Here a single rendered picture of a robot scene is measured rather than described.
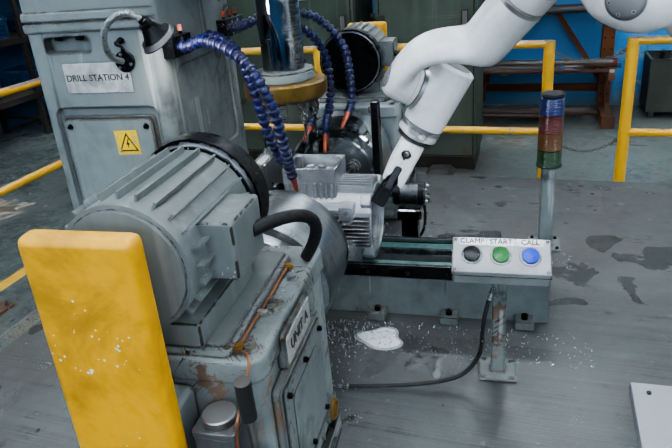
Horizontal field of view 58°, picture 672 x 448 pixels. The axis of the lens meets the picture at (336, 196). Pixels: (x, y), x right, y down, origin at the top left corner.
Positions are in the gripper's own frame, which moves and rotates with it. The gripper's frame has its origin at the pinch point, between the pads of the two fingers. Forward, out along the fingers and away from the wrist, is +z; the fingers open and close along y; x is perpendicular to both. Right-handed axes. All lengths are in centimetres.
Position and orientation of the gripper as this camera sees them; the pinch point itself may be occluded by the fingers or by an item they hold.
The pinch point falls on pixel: (381, 195)
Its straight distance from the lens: 130.9
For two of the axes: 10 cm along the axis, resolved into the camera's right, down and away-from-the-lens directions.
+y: 2.3, -3.9, 8.9
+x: -8.8, -4.8, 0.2
